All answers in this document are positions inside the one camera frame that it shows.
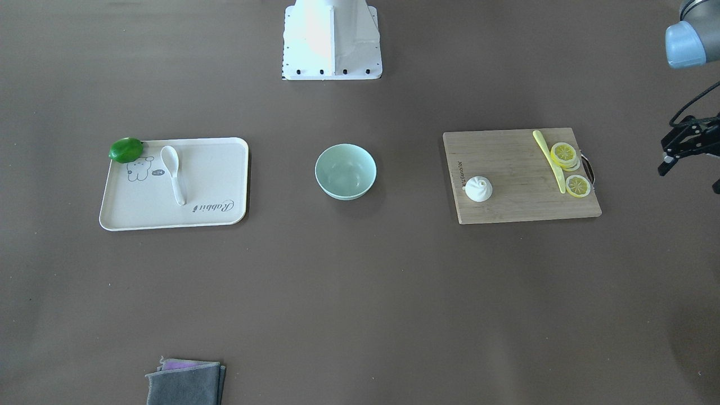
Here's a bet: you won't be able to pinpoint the white steamed bun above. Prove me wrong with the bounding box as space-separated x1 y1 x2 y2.
462 176 493 203

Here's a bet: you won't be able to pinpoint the white ceramic spoon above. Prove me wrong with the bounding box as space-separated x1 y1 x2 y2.
160 145 187 206

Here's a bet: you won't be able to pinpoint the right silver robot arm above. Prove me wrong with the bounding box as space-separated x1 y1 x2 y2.
664 1 719 69

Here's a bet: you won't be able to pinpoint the light green bowl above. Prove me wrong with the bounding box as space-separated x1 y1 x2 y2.
314 143 377 201

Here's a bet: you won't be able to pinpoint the wooden cutting board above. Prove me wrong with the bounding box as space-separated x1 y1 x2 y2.
443 129 602 225

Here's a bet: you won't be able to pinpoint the yellow plastic knife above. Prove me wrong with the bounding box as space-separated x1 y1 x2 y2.
532 130 566 194

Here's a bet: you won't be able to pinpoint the stacked lemon slices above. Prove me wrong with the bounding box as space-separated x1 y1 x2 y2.
550 142 581 172

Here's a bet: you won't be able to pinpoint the cream rabbit tray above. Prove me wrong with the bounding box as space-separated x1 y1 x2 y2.
98 137 250 231

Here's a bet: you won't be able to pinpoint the green lime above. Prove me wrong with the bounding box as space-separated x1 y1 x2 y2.
108 137 144 164

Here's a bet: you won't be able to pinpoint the grey folded cloth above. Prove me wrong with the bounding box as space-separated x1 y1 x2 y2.
146 357 226 404

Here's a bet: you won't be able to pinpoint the lemon slice near handle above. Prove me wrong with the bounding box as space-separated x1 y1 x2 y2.
565 175 592 198

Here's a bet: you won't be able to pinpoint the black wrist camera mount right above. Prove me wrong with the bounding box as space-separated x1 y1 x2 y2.
658 115 719 176

